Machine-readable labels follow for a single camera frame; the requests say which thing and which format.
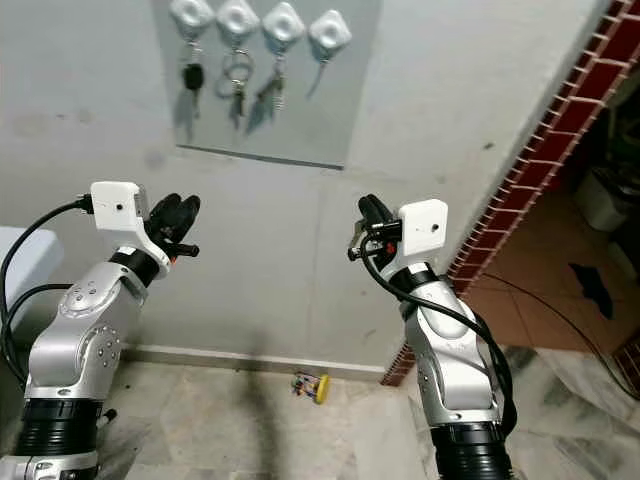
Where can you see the small yellow floor object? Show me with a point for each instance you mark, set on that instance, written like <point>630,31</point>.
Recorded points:
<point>321,388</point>

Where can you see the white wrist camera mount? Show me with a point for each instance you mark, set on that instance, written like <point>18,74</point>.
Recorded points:
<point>115,205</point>
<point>425,228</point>

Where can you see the small silver key bunch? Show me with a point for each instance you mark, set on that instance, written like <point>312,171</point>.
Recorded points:
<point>356,235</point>

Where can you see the grey wall board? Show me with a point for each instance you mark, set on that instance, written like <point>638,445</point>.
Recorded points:
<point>330,110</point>

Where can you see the white table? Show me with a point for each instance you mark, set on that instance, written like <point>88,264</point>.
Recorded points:
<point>20,275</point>

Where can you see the white square wall hook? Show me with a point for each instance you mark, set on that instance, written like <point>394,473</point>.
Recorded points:
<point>191,12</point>
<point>329,33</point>
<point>237,17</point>
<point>283,24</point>

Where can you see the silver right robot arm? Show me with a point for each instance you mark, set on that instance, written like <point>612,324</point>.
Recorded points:
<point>455,370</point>

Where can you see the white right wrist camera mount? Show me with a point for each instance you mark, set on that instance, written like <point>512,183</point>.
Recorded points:
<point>425,228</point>

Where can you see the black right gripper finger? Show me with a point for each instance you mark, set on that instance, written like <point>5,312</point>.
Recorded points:
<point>368,212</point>
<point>386,214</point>

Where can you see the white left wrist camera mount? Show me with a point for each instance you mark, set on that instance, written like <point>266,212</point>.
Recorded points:
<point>115,205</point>

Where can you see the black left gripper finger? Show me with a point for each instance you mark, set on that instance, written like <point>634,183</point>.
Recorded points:
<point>185,215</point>
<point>163,212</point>

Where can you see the white plastic container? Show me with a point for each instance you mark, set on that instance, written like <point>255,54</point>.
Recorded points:
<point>610,200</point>

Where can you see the black cloth on floor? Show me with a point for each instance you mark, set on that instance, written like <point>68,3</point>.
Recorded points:
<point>590,288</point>

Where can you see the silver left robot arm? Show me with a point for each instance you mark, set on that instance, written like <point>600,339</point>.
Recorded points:
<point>75,345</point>

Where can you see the key with black tag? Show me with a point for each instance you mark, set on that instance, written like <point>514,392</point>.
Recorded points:
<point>273,92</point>

